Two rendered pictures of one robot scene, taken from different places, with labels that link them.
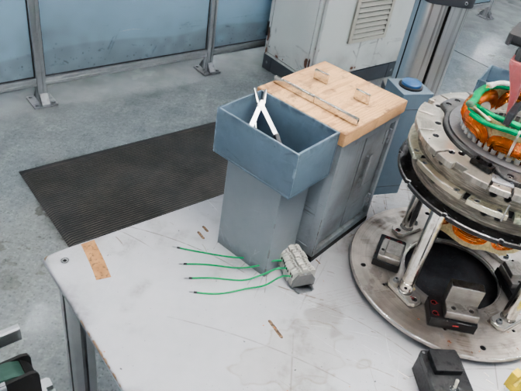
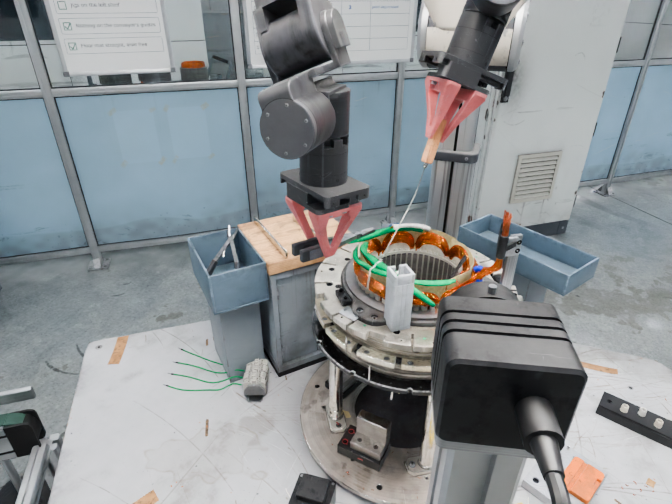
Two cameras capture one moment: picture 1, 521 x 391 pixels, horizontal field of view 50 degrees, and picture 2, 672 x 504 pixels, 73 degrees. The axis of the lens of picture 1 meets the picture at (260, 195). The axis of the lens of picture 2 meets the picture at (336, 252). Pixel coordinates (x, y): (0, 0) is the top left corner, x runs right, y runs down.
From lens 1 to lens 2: 0.57 m
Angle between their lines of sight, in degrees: 23
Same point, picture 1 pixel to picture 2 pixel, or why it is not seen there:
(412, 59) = (430, 209)
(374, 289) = (310, 410)
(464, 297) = (370, 430)
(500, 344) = (401, 487)
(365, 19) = (526, 182)
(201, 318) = (156, 407)
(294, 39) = not seen: hidden behind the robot
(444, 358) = (312, 485)
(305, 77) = (285, 219)
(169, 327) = (128, 409)
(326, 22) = (485, 185)
